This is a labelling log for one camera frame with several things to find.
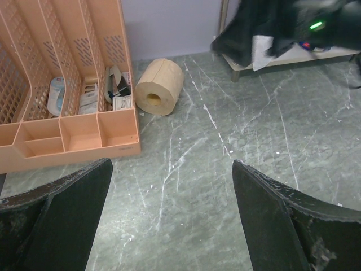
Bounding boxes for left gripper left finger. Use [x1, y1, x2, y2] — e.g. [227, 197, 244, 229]
[1, 159, 113, 270]

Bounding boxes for brown roll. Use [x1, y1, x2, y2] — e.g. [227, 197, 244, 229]
[134, 58, 184, 116]

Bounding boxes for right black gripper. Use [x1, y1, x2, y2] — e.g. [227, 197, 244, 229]
[211, 0, 360, 67]

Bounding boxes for peach plastic file organizer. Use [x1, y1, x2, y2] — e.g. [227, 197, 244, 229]
[1, 1, 141, 173]

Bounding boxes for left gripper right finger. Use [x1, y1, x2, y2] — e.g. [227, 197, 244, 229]
[232, 160, 360, 270]

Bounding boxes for white two-tier shelf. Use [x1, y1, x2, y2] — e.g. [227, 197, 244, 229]
[218, 0, 361, 82]

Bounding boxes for white roll front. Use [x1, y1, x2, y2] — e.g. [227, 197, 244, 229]
[252, 35, 275, 72]

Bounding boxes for papers in organizer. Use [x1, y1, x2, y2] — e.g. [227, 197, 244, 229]
[47, 68, 131, 117]

